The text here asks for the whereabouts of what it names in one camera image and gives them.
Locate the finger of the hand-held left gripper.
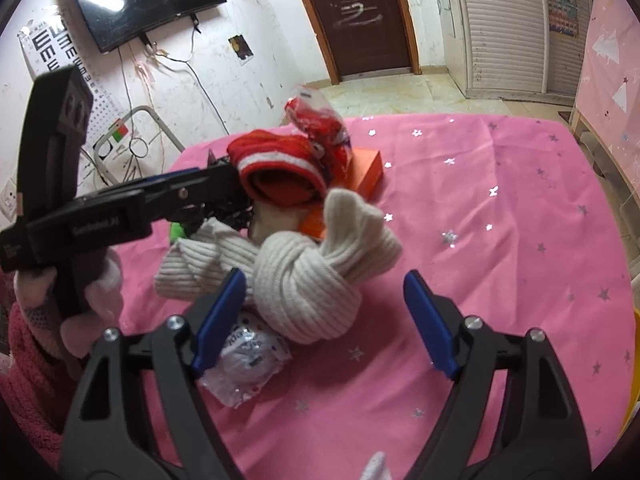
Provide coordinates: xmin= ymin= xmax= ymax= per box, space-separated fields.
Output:
xmin=167 ymin=202 xmax=253 ymax=229
xmin=107 ymin=164 xmax=246 ymax=213

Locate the black television cable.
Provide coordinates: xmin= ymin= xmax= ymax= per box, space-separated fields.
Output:
xmin=189 ymin=14 xmax=232 ymax=137

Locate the white crumpled plastic packet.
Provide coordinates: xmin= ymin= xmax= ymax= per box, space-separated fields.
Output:
xmin=200 ymin=310 xmax=293 ymax=408

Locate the cream knitted scarf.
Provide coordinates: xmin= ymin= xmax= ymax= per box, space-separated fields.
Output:
xmin=154 ymin=187 xmax=403 ymax=345

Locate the pink printed curtain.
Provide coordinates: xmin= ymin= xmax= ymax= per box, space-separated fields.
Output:
xmin=572 ymin=0 xmax=640 ymax=178

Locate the person's right hand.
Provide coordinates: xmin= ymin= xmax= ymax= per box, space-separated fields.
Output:
xmin=362 ymin=451 xmax=396 ymax=480

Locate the white metal frame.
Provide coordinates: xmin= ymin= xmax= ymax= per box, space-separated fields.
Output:
xmin=80 ymin=105 xmax=187 ymax=191

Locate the pink star tablecloth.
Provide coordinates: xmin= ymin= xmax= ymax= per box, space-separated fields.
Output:
xmin=117 ymin=112 xmax=638 ymax=480

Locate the eye chart poster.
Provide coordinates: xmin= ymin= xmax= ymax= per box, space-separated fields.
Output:
xmin=17 ymin=17 xmax=132 ymax=161

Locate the dark brown door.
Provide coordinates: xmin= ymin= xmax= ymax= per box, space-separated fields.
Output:
xmin=285 ymin=0 xmax=418 ymax=84

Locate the orange box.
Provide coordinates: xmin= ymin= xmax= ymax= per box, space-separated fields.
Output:
xmin=300 ymin=147 xmax=386 ymax=241

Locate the small wall picture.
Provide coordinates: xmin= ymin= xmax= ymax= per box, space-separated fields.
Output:
xmin=228 ymin=35 xmax=254 ymax=66

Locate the light wooden frame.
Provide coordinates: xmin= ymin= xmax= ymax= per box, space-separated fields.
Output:
xmin=570 ymin=109 xmax=640 ymax=281

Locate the person's left hand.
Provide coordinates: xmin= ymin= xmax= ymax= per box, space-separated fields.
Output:
xmin=15 ymin=249 xmax=126 ymax=359

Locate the white louvered wardrobe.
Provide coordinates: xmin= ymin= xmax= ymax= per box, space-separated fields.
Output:
xmin=445 ymin=0 xmax=596 ymax=107

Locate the person's left forearm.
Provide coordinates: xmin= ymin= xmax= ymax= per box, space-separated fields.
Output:
xmin=0 ymin=270 xmax=83 ymax=468

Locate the white wall socket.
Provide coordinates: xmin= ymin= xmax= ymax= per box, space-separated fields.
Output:
xmin=0 ymin=177 xmax=22 ymax=222

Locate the white plush item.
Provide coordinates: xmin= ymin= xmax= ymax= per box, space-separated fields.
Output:
xmin=249 ymin=204 xmax=312 ymax=247

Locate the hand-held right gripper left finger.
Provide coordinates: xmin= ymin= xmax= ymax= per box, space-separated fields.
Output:
xmin=59 ymin=268 xmax=251 ymax=480

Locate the red snack packet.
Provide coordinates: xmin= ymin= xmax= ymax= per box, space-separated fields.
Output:
xmin=285 ymin=86 xmax=355 ymax=181

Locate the red green sticker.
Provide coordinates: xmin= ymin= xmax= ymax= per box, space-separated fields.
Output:
xmin=107 ymin=119 xmax=132 ymax=144

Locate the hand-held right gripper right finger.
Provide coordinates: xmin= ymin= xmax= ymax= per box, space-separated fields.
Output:
xmin=403 ymin=270 xmax=593 ymax=480

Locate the red knitted hat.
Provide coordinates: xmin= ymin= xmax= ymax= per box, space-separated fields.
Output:
xmin=227 ymin=130 xmax=331 ymax=208

